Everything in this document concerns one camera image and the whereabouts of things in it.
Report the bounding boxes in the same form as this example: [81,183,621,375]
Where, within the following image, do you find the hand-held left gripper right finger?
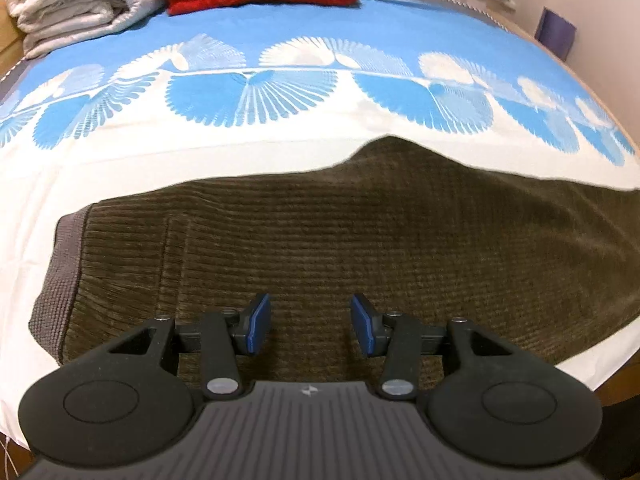
[349,293,505,400]

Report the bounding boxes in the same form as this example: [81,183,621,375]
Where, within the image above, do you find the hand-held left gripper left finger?
[102,292,273,402]

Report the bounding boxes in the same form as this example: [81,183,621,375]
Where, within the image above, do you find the brown corduroy pants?
[27,135,640,386]

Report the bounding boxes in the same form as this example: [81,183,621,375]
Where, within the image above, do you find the blue white patterned bed sheet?
[0,0,640,456]

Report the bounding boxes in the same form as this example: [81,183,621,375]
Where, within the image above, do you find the purple box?
[535,7,578,61]

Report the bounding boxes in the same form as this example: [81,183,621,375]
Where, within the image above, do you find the white folded quilt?
[6,0,168,58]

